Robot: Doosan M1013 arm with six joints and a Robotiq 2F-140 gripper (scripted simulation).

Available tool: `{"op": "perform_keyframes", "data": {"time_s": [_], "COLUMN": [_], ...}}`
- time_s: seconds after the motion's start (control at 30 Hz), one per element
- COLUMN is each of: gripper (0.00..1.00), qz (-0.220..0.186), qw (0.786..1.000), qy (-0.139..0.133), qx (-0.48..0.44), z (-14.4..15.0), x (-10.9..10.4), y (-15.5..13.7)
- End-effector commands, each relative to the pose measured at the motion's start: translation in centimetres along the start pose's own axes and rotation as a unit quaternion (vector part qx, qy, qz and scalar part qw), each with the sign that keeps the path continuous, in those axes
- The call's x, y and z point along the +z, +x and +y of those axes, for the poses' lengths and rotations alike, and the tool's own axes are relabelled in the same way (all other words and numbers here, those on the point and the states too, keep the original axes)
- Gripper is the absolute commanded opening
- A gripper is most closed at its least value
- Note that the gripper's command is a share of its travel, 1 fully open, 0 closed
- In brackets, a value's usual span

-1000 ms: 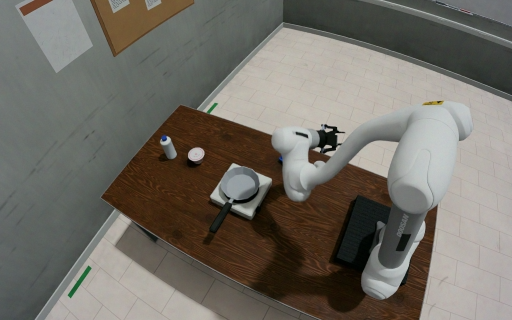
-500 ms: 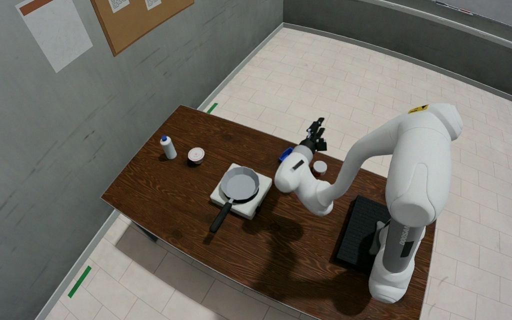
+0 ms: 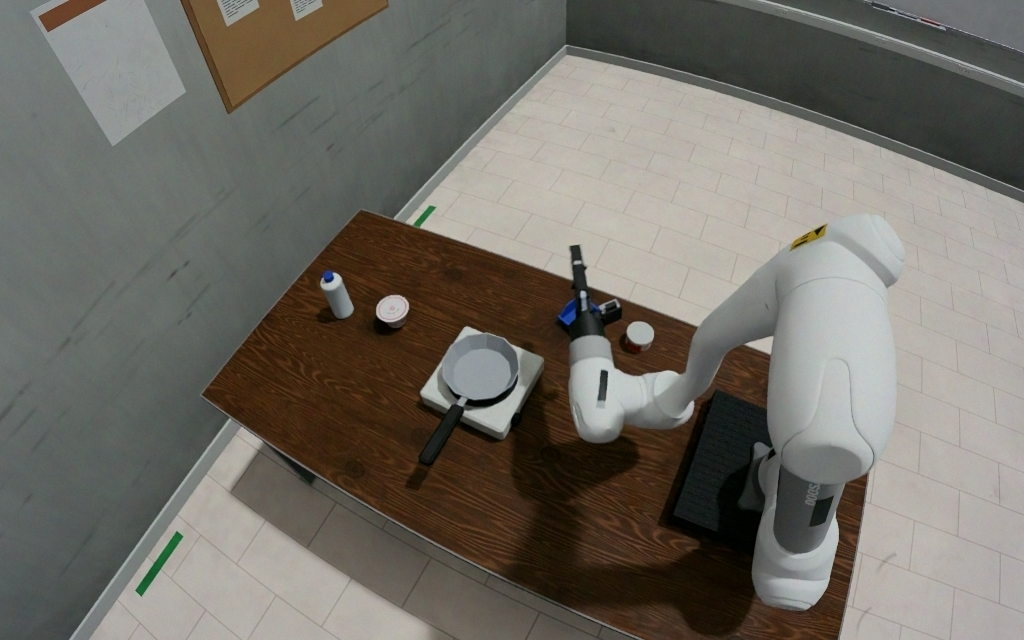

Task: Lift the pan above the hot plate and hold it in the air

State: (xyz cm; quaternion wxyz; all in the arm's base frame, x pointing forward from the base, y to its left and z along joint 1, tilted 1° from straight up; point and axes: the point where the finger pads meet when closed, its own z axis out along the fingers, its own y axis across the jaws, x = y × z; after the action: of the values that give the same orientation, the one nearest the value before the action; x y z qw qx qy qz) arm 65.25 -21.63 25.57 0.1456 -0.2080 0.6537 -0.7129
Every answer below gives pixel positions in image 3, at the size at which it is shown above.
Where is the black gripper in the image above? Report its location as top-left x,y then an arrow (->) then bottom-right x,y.
567,245 -> 605,345

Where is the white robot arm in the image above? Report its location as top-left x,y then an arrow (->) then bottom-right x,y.
569,214 -> 904,611

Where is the white bottle with blue cap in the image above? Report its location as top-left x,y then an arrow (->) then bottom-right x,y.
321,271 -> 354,319

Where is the grey frying pan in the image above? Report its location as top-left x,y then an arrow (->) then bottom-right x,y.
426,333 -> 520,452

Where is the white yogurt cup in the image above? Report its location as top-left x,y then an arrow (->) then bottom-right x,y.
376,295 -> 409,328

